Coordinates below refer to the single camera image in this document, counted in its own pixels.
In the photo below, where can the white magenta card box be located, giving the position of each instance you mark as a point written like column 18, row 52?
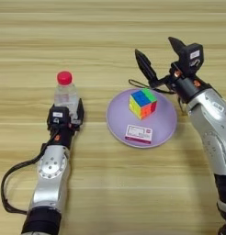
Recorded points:
column 138, row 134

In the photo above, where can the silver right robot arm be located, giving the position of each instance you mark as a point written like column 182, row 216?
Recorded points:
column 209, row 122

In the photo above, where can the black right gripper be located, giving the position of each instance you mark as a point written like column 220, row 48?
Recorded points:
column 188, row 87

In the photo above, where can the purple round plate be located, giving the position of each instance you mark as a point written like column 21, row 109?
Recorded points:
column 118, row 119

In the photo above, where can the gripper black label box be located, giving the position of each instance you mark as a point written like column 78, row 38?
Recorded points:
column 193, row 58
column 58, row 115

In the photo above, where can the clear bottle red cap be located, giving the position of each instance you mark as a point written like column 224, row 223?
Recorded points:
column 66, row 96

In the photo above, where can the yellow black tape measure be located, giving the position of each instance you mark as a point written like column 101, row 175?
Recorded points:
column 182, row 107

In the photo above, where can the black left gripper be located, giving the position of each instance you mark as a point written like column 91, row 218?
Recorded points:
column 62, row 136

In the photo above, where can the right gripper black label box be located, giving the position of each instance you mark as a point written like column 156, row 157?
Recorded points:
column 193, row 58

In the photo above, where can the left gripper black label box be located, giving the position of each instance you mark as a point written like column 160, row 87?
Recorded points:
column 58, row 115

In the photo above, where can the multicolour puzzle cube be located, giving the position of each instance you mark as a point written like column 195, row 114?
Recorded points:
column 142, row 104

